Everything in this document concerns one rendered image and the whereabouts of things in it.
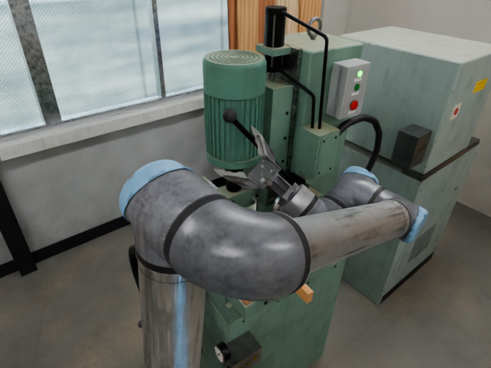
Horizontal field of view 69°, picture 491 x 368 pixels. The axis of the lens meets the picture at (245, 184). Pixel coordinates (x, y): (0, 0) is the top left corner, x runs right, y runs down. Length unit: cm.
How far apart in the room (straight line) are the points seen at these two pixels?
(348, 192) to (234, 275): 56
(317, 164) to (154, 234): 74
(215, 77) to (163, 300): 60
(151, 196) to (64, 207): 212
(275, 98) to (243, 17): 157
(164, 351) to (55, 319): 173
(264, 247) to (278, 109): 72
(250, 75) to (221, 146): 22
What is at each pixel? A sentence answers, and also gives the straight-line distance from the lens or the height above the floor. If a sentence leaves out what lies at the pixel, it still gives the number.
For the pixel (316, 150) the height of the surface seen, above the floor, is 125.
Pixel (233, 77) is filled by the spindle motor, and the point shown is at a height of 148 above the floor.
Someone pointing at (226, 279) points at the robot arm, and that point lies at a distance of 43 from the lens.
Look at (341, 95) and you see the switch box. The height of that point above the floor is 140.
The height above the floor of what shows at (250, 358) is 59.
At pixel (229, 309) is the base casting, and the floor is 79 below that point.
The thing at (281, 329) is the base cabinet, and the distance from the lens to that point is 155.
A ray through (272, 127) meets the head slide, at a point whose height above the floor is 130.
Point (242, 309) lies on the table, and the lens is 111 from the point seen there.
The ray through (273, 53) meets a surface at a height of 151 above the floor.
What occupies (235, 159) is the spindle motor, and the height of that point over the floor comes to 123.
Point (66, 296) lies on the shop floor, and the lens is 248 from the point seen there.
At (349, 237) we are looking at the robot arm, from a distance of 61.
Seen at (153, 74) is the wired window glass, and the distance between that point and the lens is 255.
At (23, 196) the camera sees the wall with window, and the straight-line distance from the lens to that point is 249.
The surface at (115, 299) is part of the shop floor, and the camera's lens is 236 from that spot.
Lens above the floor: 176
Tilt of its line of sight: 34 degrees down
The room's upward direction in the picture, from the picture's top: 2 degrees clockwise
